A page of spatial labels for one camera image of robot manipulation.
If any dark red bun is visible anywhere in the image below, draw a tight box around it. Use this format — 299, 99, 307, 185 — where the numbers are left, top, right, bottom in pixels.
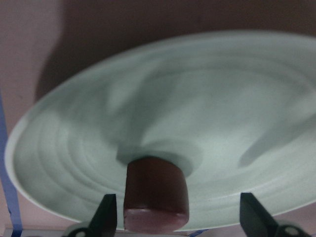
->
123, 157, 190, 234

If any light green plate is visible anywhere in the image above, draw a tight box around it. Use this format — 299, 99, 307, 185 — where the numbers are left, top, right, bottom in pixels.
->
4, 31, 316, 231

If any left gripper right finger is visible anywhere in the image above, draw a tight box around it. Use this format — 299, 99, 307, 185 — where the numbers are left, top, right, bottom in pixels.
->
239, 193, 291, 237

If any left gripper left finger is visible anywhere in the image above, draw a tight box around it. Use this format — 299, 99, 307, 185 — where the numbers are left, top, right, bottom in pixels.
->
86, 194, 117, 237

